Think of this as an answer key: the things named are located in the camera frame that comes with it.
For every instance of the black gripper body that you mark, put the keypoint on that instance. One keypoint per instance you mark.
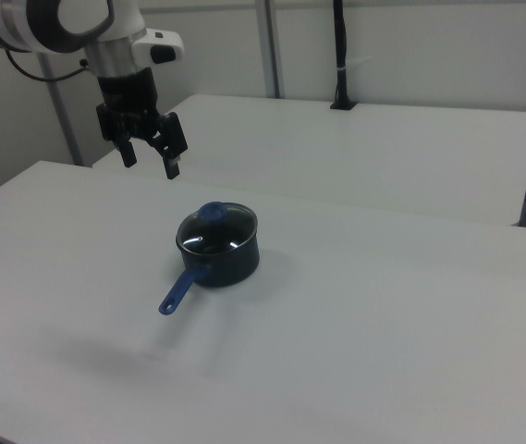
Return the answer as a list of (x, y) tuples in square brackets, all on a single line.
[(128, 94)]

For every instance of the glass lid with blue knob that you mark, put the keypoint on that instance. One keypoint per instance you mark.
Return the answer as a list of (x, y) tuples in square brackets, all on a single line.
[(216, 229)]

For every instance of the black pole with white tie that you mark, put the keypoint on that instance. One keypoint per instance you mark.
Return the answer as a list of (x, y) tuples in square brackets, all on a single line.
[(342, 55)]

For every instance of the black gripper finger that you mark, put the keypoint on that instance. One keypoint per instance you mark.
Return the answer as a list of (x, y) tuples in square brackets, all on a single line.
[(172, 143), (126, 150)]

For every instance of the grey partition post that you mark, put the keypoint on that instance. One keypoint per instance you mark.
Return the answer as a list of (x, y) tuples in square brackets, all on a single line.
[(270, 46)]

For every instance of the white side table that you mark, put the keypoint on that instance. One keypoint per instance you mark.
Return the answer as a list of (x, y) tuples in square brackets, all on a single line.
[(359, 148)]

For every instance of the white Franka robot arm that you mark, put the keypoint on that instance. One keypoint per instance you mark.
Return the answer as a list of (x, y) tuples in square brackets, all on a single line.
[(105, 51)]

